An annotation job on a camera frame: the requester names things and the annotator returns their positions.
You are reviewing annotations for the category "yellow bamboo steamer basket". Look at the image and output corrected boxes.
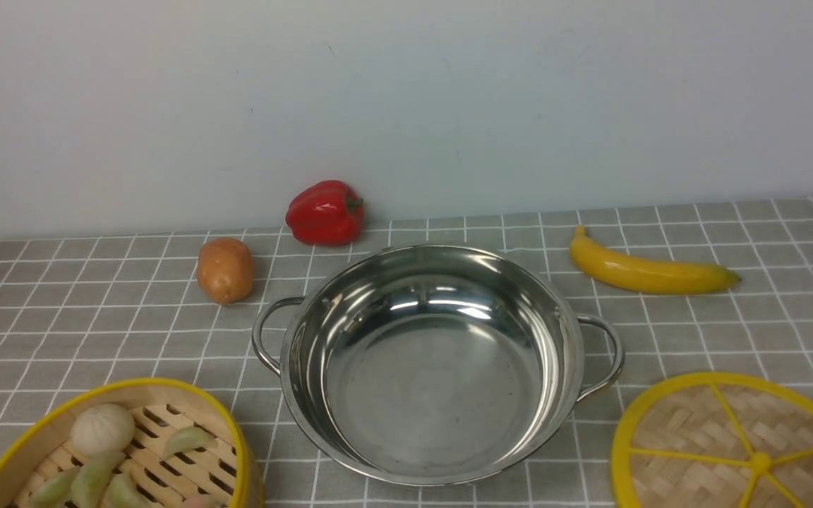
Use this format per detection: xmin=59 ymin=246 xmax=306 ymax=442
xmin=0 ymin=378 xmax=267 ymax=507

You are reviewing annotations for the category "yellow woven steamer lid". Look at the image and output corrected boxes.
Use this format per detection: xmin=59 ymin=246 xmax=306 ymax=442
xmin=610 ymin=373 xmax=813 ymax=507

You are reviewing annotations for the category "stainless steel pot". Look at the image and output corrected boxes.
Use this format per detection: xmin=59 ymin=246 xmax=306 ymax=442
xmin=251 ymin=243 xmax=625 ymax=488

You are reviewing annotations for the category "red bell pepper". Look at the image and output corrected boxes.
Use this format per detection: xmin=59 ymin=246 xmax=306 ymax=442
xmin=285 ymin=180 xmax=364 ymax=246

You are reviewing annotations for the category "brown potato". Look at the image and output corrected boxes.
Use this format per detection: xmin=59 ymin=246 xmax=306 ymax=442
xmin=196 ymin=237 xmax=255 ymax=306

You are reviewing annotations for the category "yellow banana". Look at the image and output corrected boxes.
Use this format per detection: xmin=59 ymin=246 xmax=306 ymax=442
xmin=569 ymin=225 xmax=742 ymax=295

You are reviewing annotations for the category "green dumpling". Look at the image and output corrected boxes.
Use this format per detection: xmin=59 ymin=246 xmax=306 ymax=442
xmin=26 ymin=467 xmax=80 ymax=507
xmin=104 ymin=473 xmax=150 ymax=508
xmin=70 ymin=452 xmax=126 ymax=507
xmin=162 ymin=425 xmax=217 ymax=459

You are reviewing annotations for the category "pink dumpling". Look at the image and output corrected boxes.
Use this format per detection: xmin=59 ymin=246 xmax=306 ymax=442
xmin=181 ymin=494 xmax=222 ymax=508

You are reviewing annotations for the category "white steamed bun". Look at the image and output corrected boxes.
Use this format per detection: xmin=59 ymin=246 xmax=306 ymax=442
xmin=71 ymin=403 xmax=136 ymax=457

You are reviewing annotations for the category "grey checked tablecloth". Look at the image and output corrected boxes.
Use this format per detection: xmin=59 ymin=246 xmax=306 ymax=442
xmin=0 ymin=198 xmax=813 ymax=507

